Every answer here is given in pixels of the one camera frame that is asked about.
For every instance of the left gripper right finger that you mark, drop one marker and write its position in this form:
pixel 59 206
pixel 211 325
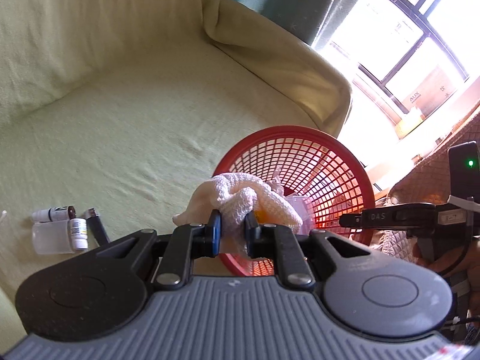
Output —
pixel 278 243

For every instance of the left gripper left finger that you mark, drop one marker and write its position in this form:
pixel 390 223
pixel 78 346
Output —
pixel 176 252

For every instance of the cream knitted cloth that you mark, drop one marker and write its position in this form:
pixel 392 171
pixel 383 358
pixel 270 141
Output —
pixel 234 195

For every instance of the red plastic mesh basket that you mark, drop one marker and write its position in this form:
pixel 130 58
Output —
pixel 309 164

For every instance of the black lighter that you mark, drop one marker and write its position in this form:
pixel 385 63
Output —
pixel 95 225

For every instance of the white pill bottle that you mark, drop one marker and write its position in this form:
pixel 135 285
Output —
pixel 78 233

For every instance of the clear plastic case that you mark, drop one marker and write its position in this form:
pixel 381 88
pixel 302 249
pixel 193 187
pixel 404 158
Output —
pixel 51 238

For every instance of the cardboard box outside window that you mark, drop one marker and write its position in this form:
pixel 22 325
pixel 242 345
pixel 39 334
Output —
pixel 434 90

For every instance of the green covered sofa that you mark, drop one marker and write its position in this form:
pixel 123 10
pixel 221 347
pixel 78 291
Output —
pixel 128 105

